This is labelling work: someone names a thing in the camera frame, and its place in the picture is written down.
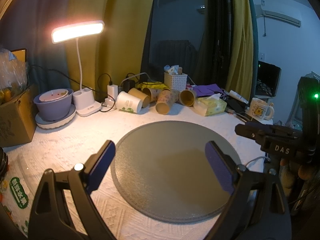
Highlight purple bowl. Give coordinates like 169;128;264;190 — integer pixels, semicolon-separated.
33;88;74;121

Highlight purple cloth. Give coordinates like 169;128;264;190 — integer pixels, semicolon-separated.
193;84;224;98

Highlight white air conditioner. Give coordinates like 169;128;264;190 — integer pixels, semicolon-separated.
254;0;302;28

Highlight small pink white bowl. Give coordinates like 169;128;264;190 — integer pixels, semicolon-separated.
39;89;68;102

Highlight white plate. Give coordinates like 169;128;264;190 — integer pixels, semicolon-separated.
35;104;76;129

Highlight white cartoon mug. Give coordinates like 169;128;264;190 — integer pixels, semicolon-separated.
248;98;274;121

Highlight white desk lamp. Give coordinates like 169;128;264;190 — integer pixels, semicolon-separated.
51;19;105;117

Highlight brown paper cup right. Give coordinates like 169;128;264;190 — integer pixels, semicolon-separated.
179;89;197;107

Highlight clear plastic fruit bag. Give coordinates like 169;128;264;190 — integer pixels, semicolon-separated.
1;48;28;105

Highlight cardboard box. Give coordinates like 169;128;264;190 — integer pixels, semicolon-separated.
0;85;38;147

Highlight round grey placemat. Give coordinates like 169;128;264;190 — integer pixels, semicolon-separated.
111;121;241;224

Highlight yellow packet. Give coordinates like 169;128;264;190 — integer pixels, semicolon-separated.
135;82;168;90

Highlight yellow curtain right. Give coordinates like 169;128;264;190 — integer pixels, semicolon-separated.
226;0;253;100

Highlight white charger plug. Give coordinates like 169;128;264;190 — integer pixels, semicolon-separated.
107;84;118;101

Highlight blue grey curtain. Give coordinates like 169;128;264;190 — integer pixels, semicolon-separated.
1;0;71;92

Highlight patterned paper cup lying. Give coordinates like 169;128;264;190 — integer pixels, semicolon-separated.
142;87;162;102

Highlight white woven basket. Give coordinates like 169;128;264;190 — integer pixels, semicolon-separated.
164;73;188;92

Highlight yellow curtain left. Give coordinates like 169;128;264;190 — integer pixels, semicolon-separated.
65;0;153;101

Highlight white tube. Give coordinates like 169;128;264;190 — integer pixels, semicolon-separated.
229;90;248;105

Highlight black monitor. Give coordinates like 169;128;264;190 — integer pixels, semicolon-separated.
255;61;281;98

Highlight brown paper cup lying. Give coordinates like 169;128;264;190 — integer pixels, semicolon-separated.
129;88;150;108

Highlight white paper cup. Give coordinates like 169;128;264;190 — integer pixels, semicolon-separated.
116;91;143;113

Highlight yellow tissue pack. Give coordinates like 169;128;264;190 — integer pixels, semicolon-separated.
193;93;227;116

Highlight yellow curtain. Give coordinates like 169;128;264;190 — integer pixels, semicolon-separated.
226;0;253;100
65;0;153;101

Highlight fruit printed plastic bag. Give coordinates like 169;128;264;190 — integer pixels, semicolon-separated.
1;159;33;238

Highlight black round object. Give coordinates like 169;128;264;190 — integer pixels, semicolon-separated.
0;147;9;179

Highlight patterned paper cup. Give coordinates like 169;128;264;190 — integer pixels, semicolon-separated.
156;89;179;115
142;87;162;102

